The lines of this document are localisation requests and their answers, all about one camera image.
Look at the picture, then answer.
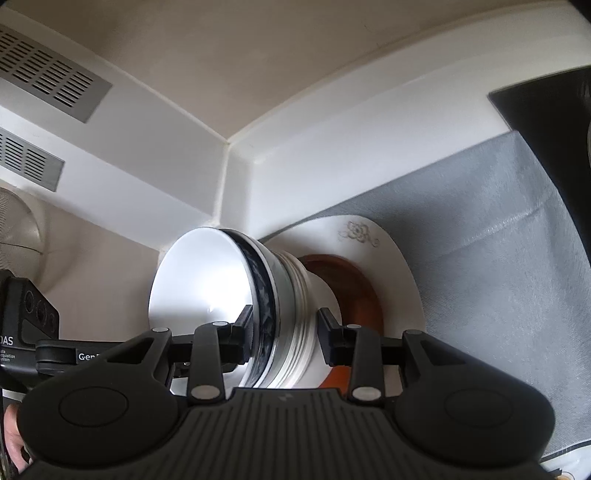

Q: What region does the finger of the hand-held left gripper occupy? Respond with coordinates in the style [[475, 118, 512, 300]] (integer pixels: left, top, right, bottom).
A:
[[168, 364, 192, 397]]

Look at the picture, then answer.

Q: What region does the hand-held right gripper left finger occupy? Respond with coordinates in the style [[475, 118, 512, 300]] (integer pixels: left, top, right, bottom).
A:
[[105, 305, 254, 402]]

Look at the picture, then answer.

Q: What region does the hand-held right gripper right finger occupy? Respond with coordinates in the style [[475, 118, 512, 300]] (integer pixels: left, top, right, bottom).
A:
[[316, 308, 468, 402]]

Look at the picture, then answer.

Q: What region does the cream bowl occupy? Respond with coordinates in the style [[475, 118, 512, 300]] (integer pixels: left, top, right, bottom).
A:
[[265, 247, 343, 389]]

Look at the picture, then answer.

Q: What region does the red-brown plate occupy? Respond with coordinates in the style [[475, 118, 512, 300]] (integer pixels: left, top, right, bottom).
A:
[[300, 254, 385, 400]]

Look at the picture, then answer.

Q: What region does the white bowl with blue pattern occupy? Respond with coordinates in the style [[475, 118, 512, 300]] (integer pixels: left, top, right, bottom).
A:
[[148, 226, 283, 389]]

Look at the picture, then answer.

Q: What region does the large white floral plate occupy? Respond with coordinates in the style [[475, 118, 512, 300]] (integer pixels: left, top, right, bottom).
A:
[[261, 215, 428, 400]]

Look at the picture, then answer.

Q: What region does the person's left hand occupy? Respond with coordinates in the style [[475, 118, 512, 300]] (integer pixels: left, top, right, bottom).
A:
[[2, 405, 36, 468]]

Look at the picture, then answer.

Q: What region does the mesh strainer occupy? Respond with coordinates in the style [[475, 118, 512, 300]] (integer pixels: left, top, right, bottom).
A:
[[0, 187, 49, 274]]

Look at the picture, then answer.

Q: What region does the grey ventilation grille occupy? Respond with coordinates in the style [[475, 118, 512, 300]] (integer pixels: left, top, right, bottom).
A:
[[0, 127, 65, 193], [0, 25, 114, 124]]

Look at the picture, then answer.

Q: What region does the grey place mat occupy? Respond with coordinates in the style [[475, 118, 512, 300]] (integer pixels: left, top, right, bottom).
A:
[[295, 131, 591, 463]]

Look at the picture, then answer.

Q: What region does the black glass gas stove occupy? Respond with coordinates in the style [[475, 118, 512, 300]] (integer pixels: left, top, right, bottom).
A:
[[488, 65, 591, 260]]

